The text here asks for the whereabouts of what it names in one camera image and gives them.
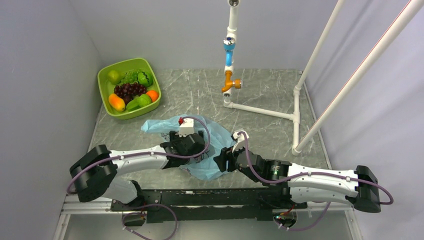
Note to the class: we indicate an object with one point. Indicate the orange fake fruit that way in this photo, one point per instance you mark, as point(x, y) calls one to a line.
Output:
point(154, 95)

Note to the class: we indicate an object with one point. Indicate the green plastic tray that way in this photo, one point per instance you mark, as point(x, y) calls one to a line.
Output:
point(106, 88)

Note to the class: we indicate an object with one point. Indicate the blue printed plastic bag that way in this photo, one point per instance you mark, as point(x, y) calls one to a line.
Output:
point(204, 167)

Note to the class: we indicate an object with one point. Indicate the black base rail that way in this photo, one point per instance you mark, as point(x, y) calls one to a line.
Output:
point(211, 204)

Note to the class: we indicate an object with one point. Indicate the green fake pear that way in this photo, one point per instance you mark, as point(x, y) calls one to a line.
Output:
point(114, 77)

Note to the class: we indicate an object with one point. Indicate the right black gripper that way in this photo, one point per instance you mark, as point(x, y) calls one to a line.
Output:
point(226, 154)

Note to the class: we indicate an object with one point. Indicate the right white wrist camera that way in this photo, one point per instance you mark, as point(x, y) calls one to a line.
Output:
point(240, 136)

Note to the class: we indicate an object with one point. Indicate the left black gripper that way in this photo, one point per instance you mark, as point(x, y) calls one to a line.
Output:
point(175, 137)

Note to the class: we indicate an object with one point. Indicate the dark red fake grapes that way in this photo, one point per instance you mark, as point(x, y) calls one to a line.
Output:
point(128, 91)

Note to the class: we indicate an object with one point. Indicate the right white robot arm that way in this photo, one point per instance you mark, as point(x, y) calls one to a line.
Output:
point(300, 184)

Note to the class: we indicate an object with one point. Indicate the green fake grapes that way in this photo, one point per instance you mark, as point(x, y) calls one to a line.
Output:
point(130, 77)

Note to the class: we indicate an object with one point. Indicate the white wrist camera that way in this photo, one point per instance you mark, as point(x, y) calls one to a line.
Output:
point(240, 136)
point(186, 126)

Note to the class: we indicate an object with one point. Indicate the green fake fruit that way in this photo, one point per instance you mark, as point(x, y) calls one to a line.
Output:
point(133, 105)
point(143, 100)

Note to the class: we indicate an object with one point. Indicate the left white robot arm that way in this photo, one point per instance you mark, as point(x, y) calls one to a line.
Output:
point(96, 174)

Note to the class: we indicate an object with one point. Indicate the orange fake mango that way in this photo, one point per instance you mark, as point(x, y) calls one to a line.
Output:
point(116, 102)

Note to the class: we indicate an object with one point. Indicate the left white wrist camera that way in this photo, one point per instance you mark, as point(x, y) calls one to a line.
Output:
point(186, 126)

